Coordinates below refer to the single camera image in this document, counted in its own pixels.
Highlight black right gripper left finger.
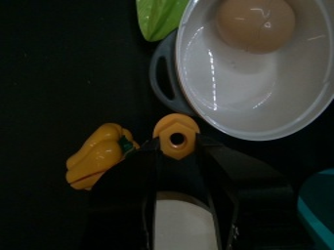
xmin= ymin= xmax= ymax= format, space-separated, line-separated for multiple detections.
xmin=83 ymin=138 xmax=165 ymax=250

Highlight teal basket orange rim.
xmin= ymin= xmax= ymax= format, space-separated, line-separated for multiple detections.
xmin=297 ymin=168 xmax=334 ymax=250

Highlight tan toy egg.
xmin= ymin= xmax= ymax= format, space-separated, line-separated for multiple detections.
xmin=215 ymin=0 xmax=298 ymax=55

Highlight green toy lettuce leaf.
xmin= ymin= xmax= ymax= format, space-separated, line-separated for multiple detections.
xmin=135 ymin=0 xmax=193 ymax=43

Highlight white toy pot grey handles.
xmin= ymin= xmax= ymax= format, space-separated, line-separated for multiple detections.
xmin=149 ymin=0 xmax=334 ymax=142

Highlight white toy cylinder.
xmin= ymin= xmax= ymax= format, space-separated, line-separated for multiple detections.
xmin=154 ymin=191 xmax=221 ymax=250

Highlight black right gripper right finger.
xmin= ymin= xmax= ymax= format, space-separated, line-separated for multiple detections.
xmin=195 ymin=133 xmax=306 ymax=250

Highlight yellow toy bell pepper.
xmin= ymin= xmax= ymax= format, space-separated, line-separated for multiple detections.
xmin=66 ymin=122 xmax=141 ymax=191

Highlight yellow toy hex nut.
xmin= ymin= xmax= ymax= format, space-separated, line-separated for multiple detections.
xmin=151 ymin=112 xmax=201 ymax=161

